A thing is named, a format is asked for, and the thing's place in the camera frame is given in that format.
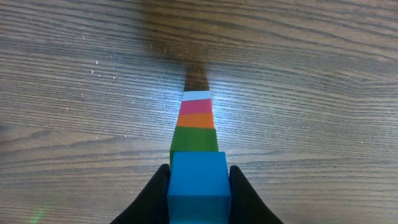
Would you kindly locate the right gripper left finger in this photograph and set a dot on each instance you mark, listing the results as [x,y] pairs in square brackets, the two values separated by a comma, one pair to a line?
[152,202]

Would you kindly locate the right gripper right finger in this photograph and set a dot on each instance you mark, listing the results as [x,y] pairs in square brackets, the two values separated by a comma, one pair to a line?
[245,202]

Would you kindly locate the blue cube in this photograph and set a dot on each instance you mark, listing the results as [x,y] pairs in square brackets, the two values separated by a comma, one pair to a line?
[199,180]

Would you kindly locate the green cube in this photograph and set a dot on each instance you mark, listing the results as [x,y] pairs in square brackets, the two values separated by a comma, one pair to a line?
[194,140]

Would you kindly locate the orange cube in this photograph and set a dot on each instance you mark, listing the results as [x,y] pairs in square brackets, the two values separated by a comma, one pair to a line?
[196,120]

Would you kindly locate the pink cube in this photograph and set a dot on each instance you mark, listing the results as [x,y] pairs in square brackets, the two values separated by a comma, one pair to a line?
[196,106]

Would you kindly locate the white cube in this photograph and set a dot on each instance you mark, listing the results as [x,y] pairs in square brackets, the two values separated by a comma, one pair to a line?
[196,95]

